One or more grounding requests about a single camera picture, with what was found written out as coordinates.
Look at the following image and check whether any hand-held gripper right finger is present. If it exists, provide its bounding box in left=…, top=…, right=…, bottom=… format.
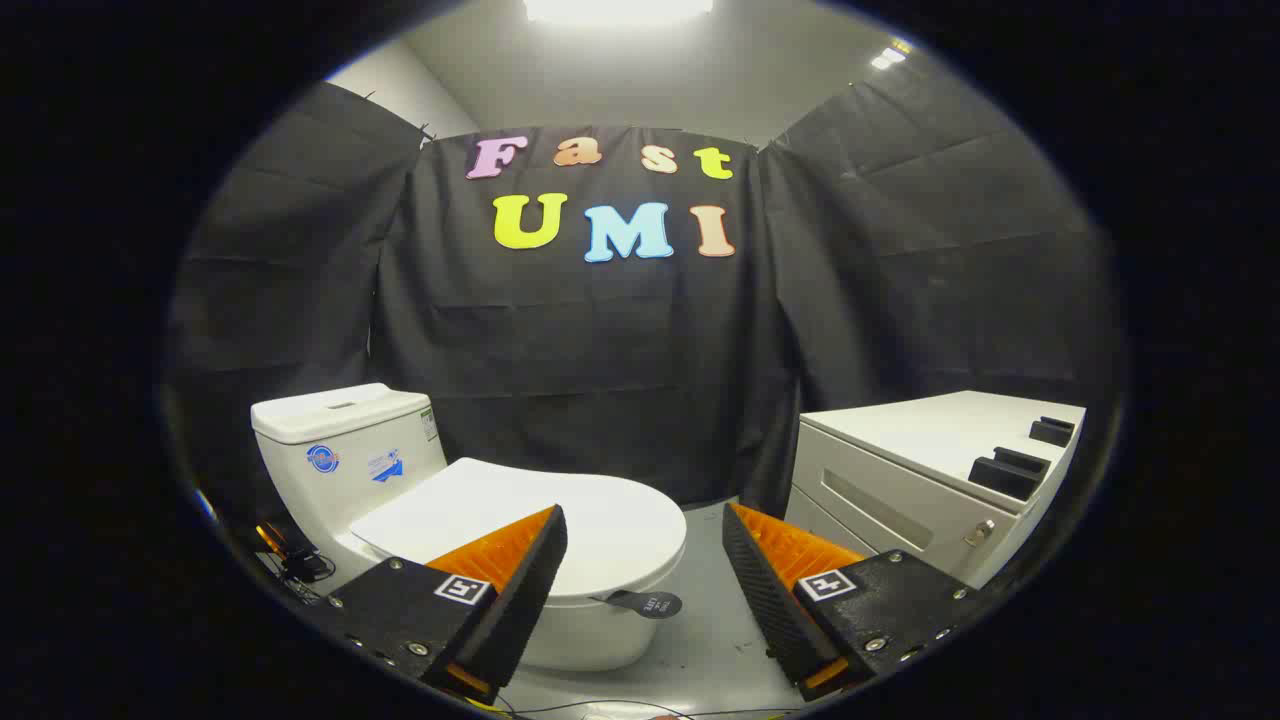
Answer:
left=722, top=502, right=986, bottom=701

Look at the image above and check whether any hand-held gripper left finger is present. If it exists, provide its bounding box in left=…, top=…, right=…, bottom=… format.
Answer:
left=322, top=504, right=569, bottom=706

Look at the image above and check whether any black lid pull tab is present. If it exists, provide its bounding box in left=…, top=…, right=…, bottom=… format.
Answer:
left=590, top=590, right=683, bottom=619

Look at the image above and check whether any white toilet lid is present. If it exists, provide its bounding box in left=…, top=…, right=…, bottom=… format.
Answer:
left=348, top=457, right=689, bottom=601

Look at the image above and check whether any white toilet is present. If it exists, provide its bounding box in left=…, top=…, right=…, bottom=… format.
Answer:
left=250, top=383, right=689, bottom=673

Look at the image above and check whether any white drawer cabinet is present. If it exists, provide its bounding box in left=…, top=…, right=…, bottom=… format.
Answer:
left=785, top=390, right=1088, bottom=591

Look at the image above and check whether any orange black device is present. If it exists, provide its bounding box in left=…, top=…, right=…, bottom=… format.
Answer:
left=255, top=520, right=336, bottom=601

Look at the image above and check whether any black backdrop cloth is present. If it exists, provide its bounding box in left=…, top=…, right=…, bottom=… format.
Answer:
left=165, top=60, right=1126, bottom=521

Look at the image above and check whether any large black block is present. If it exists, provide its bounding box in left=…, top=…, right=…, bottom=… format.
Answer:
left=968, top=447, right=1051, bottom=501

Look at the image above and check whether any large ceiling light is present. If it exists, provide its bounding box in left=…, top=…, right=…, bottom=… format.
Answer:
left=522, top=0, right=716, bottom=26

